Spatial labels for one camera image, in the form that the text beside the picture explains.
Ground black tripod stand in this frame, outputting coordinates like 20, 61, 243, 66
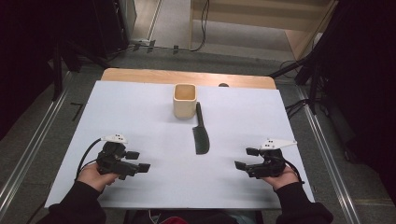
49, 38, 110, 102
268, 46, 326, 116

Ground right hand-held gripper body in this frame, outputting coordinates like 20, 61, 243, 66
247, 137, 298, 180

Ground metal floor rail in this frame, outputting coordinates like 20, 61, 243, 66
0, 70, 78, 217
295, 85, 362, 224

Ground person's right hand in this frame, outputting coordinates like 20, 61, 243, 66
261, 165, 301, 191

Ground beige square cup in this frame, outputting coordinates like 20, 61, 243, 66
172, 82, 198, 119

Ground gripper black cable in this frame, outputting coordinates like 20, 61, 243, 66
74, 137, 105, 181
282, 160, 305, 185

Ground person's left hand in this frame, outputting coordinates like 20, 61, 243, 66
76, 161, 120, 193

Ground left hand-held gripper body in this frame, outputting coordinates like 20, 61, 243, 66
95, 133, 140, 181

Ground white table board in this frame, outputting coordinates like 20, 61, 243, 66
44, 79, 316, 210

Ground black floor cables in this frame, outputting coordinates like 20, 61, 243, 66
284, 98, 312, 120

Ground black hanging cable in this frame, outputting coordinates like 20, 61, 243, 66
189, 0, 211, 53

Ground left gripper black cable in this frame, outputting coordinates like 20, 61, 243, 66
74, 137, 105, 181

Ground black cabinet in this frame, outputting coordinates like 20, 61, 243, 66
92, 0, 129, 58

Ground light wooden shelf unit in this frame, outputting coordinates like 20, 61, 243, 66
189, 0, 340, 61

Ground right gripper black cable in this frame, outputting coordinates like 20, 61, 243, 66
282, 160, 305, 185

